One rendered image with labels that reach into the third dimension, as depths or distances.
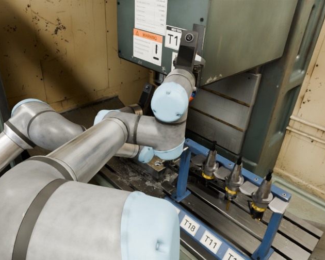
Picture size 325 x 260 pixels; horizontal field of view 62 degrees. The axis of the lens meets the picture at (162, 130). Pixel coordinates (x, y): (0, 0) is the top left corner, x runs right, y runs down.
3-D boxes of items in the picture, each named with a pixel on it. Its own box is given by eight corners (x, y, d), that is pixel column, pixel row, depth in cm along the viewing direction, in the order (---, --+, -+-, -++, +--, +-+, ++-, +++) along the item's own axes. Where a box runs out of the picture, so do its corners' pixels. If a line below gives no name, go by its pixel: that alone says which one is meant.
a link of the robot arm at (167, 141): (144, 140, 73) (145, 103, 68) (184, 147, 72) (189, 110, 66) (135, 157, 67) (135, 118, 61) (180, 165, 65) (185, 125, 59)
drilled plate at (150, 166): (157, 179, 138) (158, 171, 135) (122, 153, 155) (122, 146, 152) (187, 161, 153) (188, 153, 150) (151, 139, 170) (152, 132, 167)
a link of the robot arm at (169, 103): (147, 123, 59) (149, 86, 55) (160, 103, 68) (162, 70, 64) (182, 129, 58) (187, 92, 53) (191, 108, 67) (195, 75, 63)
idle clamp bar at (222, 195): (228, 203, 132) (232, 193, 128) (185, 178, 146) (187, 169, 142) (233, 198, 135) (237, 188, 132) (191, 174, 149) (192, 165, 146)
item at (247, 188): (249, 198, 92) (249, 196, 92) (236, 190, 95) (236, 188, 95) (259, 188, 97) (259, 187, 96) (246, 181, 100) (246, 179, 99)
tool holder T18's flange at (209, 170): (221, 171, 105) (222, 165, 104) (209, 176, 102) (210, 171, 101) (210, 162, 110) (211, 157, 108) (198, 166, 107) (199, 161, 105)
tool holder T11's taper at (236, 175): (243, 178, 98) (247, 163, 95) (236, 183, 96) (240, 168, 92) (233, 172, 101) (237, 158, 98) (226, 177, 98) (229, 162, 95)
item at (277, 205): (280, 216, 86) (280, 215, 85) (264, 207, 89) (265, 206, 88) (289, 206, 90) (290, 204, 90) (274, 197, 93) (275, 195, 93)
